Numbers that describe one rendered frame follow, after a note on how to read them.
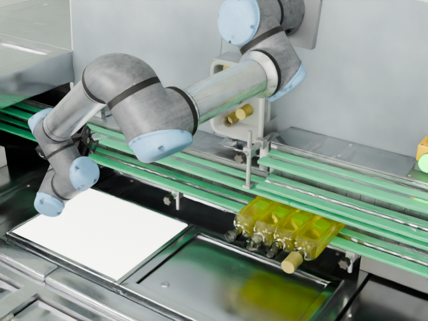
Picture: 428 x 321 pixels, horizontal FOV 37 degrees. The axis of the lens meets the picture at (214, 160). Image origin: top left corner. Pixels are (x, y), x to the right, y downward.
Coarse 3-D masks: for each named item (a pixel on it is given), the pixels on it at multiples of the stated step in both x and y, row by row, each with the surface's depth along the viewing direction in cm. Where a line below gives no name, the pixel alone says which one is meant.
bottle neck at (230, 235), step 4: (232, 228) 158; (236, 228) 158; (240, 228) 158; (228, 232) 156; (232, 232) 156; (236, 232) 157; (240, 232) 158; (244, 232) 159; (228, 236) 157; (232, 236) 155; (236, 236) 156; (228, 240) 157; (232, 240) 156
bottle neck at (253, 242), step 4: (256, 232) 157; (252, 236) 155; (256, 236) 154; (260, 236) 155; (248, 240) 153; (252, 240) 153; (256, 240) 154; (260, 240) 155; (244, 244) 154; (248, 244) 155; (252, 244) 152; (256, 244) 153; (260, 244) 155; (248, 248) 154; (252, 248) 154; (256, 248) 153
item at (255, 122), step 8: (216, 64) 176; (224, 64) 174; (232, 64) 173; (216, 72) 178; (240, 104) 185; (256, 104) 182; (224, 112) 187; (256, 112) 183; (216, 120) 185; (240, 120) 187; (248, 120) 186; (256, 120) 184; (216, 128) 185; (224, 128) 185; (232, 128) 185; (240, 128) 185; (248, 128) 184; (256, 128) 184; (232, 136) 182; (240, 136) 181; (256, 136) 180
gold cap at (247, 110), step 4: (248, 104) 183; (240, 108) 180; (244, 108) 181; (248, 108) 182; (252, 108) 183; (236, 112) 181; (240, 112) 181; (244, 112) 180; (248, 112) 181; (252, 112) 183; (236, 116) 182; (240, 116) 181; (244, 116) 180; (248, 116) 183
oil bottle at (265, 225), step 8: (272, 208) 164; (280, 208) 164; (288, 208) 164; (264, 216) 160; (272, 216) 161; (280, 216) 161; (256, 224) 158; (264, 224) 157; (272, 224) 157; (264, 232) 156; (272, 232) 156; (264, 240) 156; (272, 240) 157
